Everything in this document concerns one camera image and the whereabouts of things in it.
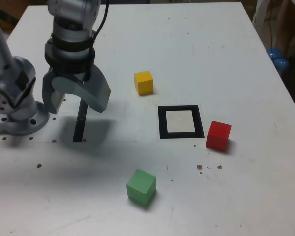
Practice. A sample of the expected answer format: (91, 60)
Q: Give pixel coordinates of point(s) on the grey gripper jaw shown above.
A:
(96, 93)
(48, 98)

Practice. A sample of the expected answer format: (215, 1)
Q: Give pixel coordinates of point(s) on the yellow cube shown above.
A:
(143, 82)

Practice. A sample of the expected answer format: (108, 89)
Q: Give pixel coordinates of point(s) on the green cube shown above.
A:
(140, 188)

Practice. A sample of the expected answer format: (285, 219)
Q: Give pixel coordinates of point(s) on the red cube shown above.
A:
(217, 135)

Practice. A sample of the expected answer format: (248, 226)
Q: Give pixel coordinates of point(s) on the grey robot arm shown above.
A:
(22, 73)

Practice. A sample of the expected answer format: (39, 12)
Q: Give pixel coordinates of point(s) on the black tape square outline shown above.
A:
(162, 123)

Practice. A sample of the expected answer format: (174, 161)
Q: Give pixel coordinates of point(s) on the black tape strip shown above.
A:
(79, 125)

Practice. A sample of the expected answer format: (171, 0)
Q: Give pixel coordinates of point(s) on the blue round object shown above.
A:
(277, 57)

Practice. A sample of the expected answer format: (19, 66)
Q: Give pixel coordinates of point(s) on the white metal frame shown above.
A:
(260, 12)

